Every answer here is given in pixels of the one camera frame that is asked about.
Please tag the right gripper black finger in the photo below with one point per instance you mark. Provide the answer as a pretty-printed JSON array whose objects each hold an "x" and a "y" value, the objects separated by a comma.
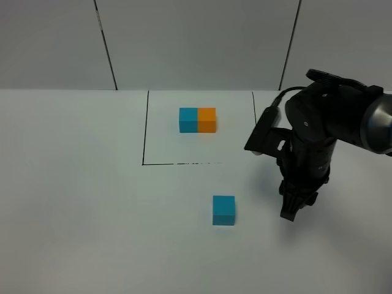
[{"x": 294, "y": 199}]

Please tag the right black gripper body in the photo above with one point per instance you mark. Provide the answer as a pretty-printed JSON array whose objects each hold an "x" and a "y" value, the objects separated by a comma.
[{"x": 305, "y": 163}]

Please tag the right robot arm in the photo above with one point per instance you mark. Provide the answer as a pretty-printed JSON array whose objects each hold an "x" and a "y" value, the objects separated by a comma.
[{"x": 331, "y": 109}]

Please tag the orange template block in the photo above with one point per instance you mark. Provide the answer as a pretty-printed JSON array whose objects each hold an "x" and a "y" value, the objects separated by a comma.
[{"x": 207, "y": 122}]

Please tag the blue template block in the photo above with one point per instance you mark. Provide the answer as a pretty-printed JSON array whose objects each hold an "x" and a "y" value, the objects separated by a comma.
[{"x": 188, "y": 120}]

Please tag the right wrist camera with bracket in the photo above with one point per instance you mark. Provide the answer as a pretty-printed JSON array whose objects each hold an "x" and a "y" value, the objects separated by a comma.
[{"x": 266, "y": 137}]

